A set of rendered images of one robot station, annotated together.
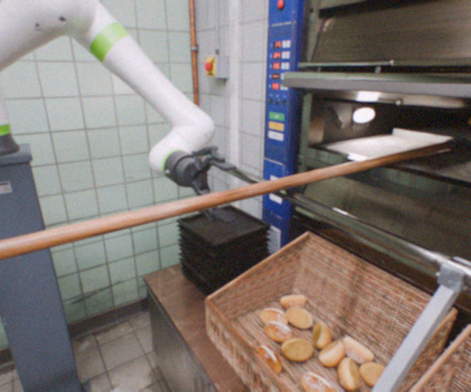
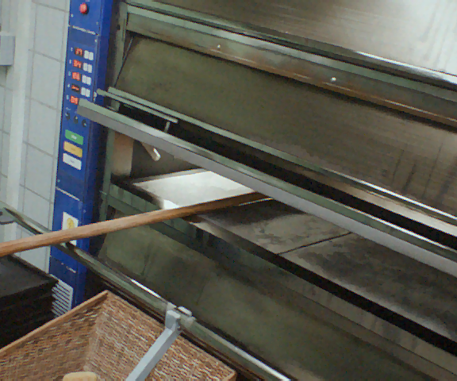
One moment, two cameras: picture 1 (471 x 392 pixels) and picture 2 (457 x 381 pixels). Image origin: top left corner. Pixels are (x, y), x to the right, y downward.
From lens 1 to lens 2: 1.09 m
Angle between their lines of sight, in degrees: 15
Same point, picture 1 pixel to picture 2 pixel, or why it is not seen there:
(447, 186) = (229, 245)
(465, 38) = (239, 112)
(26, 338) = not seen: outside the picture
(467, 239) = (245, 298)
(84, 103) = not seen: outside the picture
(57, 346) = not seen: outside the picture
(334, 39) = (140, 67)
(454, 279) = (172, 321)
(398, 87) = (177, 151)
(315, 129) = (120, 160)
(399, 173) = (195, 228)
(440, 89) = (204, 163)
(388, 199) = (188, 254)
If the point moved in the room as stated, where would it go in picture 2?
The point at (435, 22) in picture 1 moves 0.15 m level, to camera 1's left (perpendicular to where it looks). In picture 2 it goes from (220, 87) to (162, 81)
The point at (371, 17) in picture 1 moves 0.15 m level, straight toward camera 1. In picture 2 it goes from (174, 59) to (163, 67)
